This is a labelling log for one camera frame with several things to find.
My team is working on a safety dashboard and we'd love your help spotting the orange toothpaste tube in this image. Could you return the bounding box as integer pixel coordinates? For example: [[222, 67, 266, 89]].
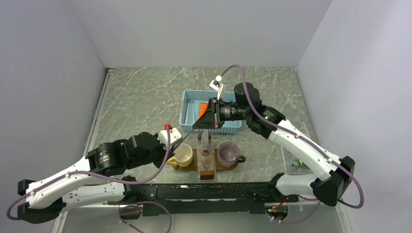
[[197, 102, 208, 119]]

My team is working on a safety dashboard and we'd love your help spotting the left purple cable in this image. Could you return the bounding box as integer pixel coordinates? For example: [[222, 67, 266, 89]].
[[6, 128, 171, 233]]

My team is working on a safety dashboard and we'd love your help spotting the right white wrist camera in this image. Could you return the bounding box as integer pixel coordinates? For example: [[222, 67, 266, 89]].
[[209, 75, 226, 100]]

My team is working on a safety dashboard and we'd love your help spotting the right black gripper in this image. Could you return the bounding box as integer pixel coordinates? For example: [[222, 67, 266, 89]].
[[192, 97, 250, 129]]

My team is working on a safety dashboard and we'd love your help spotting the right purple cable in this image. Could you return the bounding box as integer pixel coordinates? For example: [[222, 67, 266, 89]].
[[221, 64, 365, 225]]

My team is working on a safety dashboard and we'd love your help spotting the aluminium frame rail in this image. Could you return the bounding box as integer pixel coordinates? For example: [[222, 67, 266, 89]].
[[80, 68, 115, 162]]

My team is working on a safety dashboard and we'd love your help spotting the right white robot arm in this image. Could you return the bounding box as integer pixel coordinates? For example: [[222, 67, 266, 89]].
[[192, 83, 355, 206]]

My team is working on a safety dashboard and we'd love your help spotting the purple cable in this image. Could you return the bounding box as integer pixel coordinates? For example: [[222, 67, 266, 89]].
[[221, 64, 365, 225], [6, 128, 171, 233]]

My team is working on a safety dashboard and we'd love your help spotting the mauve ceramic cup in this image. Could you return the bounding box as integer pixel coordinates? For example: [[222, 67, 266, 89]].
[[217, 142, 246, 168]]

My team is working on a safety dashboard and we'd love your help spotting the clear plastic container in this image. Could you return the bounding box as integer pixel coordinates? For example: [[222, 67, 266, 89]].
[[281, 147, 313, 175]]

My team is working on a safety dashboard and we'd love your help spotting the yellow ceramic mug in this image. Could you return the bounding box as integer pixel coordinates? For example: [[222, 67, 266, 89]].
[[166, 143, 193, 167]]

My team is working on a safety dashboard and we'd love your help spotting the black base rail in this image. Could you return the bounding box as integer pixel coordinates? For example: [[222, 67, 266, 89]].
[[137, 182, 298, 214]]

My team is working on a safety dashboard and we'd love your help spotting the clear holder with brown ends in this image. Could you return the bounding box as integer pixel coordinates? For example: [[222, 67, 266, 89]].
[[197, 130, 216, 181]]

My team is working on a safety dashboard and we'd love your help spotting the light blue toothbrush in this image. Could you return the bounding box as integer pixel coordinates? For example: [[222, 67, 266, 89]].
[[191, 101, 197, 124]]

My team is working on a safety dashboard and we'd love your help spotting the brown oval wooden tray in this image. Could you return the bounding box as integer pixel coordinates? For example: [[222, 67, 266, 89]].
[[171, 149, 238, 171]]

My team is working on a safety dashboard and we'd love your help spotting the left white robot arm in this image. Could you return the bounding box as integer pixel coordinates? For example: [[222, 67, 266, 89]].
[[15, 129, 182, 224]]

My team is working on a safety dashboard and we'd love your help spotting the light blue plastic basket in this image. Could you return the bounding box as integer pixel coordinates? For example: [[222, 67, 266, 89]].
[[178, 90, 242, 134]]

